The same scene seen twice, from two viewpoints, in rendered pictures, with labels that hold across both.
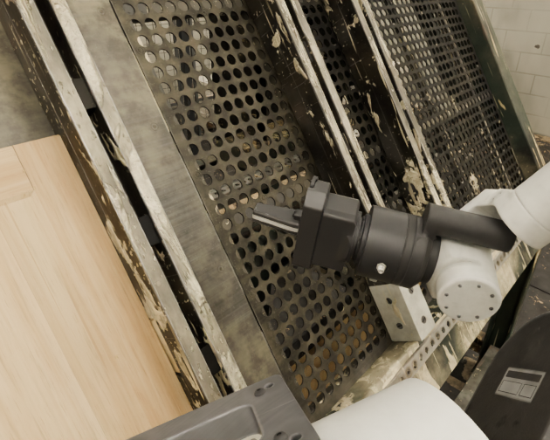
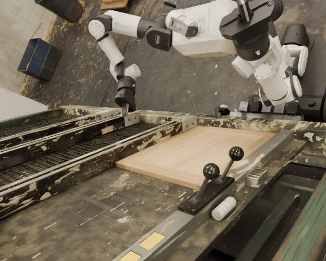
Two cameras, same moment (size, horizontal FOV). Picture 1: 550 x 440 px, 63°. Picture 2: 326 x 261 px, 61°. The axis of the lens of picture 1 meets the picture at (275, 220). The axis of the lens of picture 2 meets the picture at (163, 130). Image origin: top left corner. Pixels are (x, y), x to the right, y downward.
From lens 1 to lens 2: 0.99 m
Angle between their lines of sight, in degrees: 47
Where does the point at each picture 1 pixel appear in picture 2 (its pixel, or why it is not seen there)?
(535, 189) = (113, 54)
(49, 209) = (139, 157)
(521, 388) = (158, 38)
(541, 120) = not seen: outside the picture
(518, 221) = (120, 58)
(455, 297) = (136, 71)
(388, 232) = (126, 83)
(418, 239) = (126, 77)
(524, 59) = not seen: outside the picture
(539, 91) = not seen: outside the picture
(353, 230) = (126, 89)
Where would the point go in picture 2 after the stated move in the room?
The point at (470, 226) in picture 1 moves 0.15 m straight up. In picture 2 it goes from (121, 68) to (97, 52)
